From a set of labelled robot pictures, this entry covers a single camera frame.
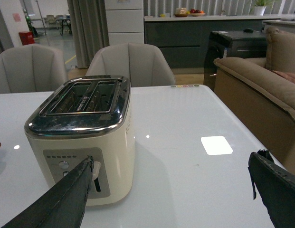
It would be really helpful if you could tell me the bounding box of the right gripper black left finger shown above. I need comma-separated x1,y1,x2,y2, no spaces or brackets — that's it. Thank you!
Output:
4,156,94,228

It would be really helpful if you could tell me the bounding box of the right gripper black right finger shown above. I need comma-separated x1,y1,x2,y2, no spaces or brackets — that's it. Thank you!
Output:
248,150,295,228

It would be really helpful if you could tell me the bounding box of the bread basket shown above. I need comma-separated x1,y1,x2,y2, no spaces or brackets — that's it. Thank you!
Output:
174,8,188,18

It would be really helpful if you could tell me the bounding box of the cream two-slot toaster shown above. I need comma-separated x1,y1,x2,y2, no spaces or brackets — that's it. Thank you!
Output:
24,75,135,206

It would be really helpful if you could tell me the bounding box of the beige sofa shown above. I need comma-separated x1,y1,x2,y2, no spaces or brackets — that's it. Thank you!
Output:
214,27,295,175

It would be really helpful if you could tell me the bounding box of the pink cushion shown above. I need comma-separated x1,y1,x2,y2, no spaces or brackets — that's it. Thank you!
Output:
272,70,295,84

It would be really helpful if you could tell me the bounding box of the grey chair left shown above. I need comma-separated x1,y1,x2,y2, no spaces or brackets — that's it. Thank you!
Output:
0,44,68,94

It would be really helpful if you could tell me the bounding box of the grey chair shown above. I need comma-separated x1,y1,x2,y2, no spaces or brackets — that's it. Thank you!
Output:
0,44,68,94
86,43,176,87

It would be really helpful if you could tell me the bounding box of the black appliance box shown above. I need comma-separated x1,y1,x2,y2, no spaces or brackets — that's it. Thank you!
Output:
203,31,267,90

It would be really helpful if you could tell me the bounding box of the grey chair right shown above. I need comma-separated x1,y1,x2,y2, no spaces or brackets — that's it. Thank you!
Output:
86,43,176,87

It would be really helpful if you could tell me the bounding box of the red fire extinguisher box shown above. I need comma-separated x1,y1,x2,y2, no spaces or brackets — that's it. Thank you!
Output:
19,31,35,45

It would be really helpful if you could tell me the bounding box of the grey kitchen counter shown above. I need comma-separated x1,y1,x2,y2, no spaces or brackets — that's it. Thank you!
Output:
144,15,282,71

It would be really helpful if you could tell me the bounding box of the white potted plant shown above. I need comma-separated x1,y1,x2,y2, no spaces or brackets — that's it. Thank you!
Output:
247,0,276,16

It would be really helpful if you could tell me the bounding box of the grey curtain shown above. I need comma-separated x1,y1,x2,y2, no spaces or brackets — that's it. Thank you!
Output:
67,0,109,68

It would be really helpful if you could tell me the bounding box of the fruit bowl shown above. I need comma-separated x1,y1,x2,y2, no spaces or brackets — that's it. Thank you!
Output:
189,9,206,17

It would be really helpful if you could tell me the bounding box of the white cabinet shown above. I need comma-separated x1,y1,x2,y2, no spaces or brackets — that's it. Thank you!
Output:
105,0,144,46

